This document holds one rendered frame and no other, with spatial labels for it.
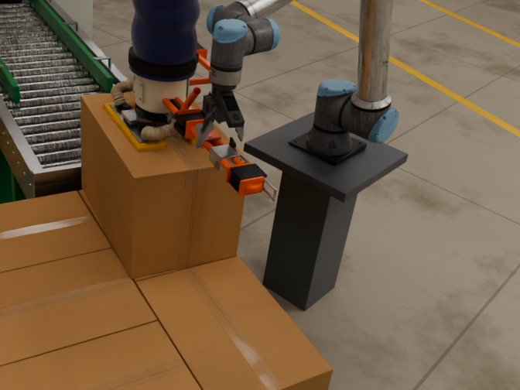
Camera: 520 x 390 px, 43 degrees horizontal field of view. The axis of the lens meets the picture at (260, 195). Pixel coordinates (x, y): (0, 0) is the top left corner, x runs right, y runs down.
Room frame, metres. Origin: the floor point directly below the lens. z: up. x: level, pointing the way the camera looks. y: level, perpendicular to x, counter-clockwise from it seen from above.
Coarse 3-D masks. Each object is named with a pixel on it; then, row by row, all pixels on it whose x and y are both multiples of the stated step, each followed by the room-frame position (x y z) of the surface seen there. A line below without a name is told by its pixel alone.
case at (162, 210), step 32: (96, 96) 2.23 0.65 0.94; (128, 96) 2.28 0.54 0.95; (96, 128) 2.05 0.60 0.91; (96, 160) 2.05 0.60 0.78; (128, 160) 1.81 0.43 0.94; (160, 160) 1.84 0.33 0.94; (192, 160) 1.87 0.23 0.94; (96, 192) 2.05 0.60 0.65; (128, 192) 1.75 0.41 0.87; (160, 192) 1.76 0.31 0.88; (192, 192) 1.82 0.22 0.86; (224, 192) 1.89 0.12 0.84; (128, 224) 1.74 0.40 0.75; (160, 224) 1.77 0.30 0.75; (192, 224) 1.83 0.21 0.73; (224, 224) 1.90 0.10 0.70; (128, 256) 1.73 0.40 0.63; (160, 256) 1.77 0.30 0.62; (192, 256) 1.84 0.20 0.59; (224, 256) 1.90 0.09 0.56
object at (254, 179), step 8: (232, 168) 1.60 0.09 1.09; (240, 168) 1.61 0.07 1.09; (248, 168) 1.62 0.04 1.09; (232, 176) 1.60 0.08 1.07; (240, 176) 1.57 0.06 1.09; (248, 176) 1.57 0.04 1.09; (256, 176) 1.58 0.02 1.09; (232, 184) 1.59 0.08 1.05; (240, 184) 1.54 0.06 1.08; (240, 192) 1.54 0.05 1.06; (248, 192) 1.56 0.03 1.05; (256, 192) 1.57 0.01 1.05
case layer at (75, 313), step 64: (0, 256) 1.73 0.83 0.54; (64, 256) 1.78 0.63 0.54; (0, 320) 1.44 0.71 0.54; (64, 320) 1.48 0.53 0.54; (128, 320) 1.52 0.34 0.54; (192, 320) 1.57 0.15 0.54; (256, 320) 1.61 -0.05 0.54; (0, 384) 1.21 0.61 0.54; (64, 384) 1.24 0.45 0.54; (128, 384) 1.28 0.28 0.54; (192, 384) 1.31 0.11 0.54; (256, 384) 1.35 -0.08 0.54; (320, 384) 1.44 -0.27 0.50
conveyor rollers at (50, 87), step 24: (0, 24) 3.84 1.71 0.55; (24, 24) 3.91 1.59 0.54; (48, 24) 3.99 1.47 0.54; (0, 48) 3.49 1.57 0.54; (24, 48) 3.56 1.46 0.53; (48, 48) 3.57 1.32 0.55; (24, 72) 3.22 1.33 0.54; (48, 72) 3.29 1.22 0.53; (72, 72) 3.30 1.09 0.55; (24, 96) 2.95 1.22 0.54; (48, 96) 3.02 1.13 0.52; (72, 96) 3.02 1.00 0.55; (24, 120) 2.70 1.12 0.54; (48, 120) 2.76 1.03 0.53; (72, 120) 2.76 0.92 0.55; (48, 144) 2.51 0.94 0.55; (72, 144) 2.56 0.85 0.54
